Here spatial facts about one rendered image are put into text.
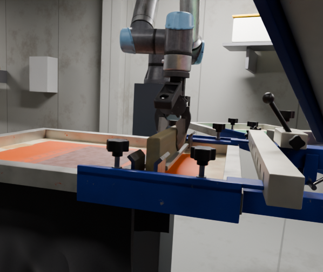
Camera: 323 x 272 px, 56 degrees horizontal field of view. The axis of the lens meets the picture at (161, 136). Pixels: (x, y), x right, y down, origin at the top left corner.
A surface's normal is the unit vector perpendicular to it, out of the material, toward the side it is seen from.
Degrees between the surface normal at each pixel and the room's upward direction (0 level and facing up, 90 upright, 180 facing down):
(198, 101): 90
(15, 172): 90
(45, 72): 90
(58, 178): 90
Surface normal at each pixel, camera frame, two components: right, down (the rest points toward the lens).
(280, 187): -0.23, 0.11
